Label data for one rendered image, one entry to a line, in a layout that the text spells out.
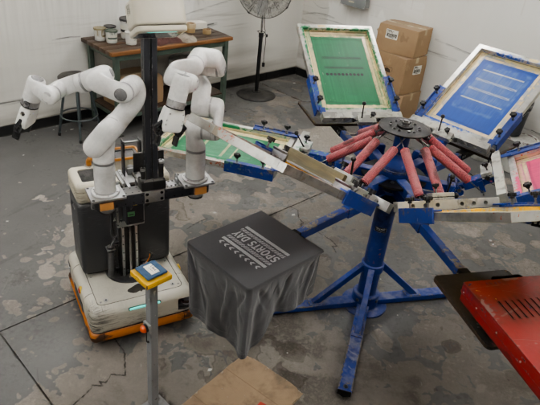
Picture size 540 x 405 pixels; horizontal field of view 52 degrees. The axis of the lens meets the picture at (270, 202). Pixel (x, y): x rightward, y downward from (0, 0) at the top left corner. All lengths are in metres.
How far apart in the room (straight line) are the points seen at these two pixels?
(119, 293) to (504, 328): 2.12
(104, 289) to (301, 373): 1.25
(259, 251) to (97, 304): 1.14
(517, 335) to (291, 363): 1.55
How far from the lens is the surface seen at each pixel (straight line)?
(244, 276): 2.46
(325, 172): 2.67
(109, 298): 3.39
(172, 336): 3.54
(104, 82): 2.34
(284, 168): 2.06
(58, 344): 3.58
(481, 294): 2.42
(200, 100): 2.66
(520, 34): 6.50
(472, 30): 6.71
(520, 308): 2.42
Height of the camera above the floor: 2.47
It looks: 30 degrees down
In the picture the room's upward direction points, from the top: 6 degrees clockwise
